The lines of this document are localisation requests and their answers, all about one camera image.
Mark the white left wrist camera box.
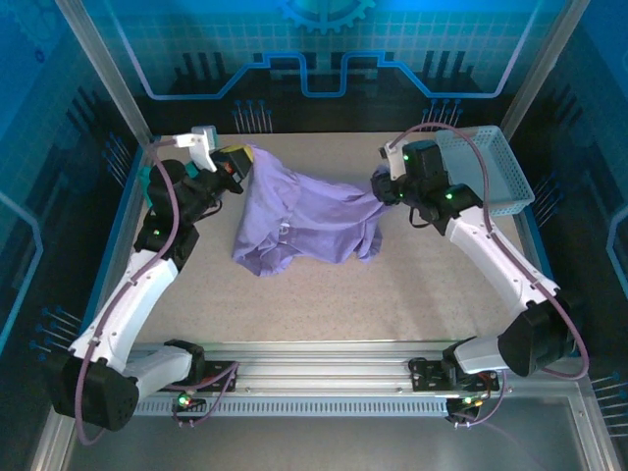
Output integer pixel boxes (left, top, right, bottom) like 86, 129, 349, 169
172, 126, 221, 174

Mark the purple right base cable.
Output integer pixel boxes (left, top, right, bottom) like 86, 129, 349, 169
448, 362, 514, 431

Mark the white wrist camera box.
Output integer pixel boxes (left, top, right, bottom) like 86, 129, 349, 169
172, 126, 221, 174
379, 138, 414, 182

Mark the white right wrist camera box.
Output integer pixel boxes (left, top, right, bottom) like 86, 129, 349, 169
379, 138, 414, 182

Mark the blue table edge strip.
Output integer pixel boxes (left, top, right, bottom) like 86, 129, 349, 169
73, 141, 148, 357
514, 200, 580, 357

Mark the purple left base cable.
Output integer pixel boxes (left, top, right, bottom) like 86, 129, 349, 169
169, 350, 240, 429

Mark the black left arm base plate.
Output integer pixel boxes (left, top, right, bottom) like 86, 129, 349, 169
149, 359, 239, 393

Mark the teal folded t-shirt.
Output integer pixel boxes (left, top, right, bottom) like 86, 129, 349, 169
138, 160, 202, 210

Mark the blue-grey perforated plastic basket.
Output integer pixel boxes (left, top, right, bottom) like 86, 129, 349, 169
434, 125, 536, 219

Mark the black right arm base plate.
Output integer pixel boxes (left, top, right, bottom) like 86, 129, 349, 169
409, 357, 501, 393

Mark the aluminium mounting rail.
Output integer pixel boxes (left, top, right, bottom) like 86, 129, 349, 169
63, 340, 585, 393

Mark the aluminium frame post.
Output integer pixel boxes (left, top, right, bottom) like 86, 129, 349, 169
499, 0, 590, 139
53, 0, 161, 151

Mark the grey slotted cable duct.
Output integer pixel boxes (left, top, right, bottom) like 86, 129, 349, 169
131, 397, 450, 418

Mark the grey metal panel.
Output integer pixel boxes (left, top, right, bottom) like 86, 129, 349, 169
63, 416, 590, 471

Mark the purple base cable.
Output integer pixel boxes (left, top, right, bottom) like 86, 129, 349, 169
169, 350, 240, 429
448, 362, 514, 431

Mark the purple t-shirt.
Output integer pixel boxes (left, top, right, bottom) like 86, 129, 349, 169
231, 143, 393, 279

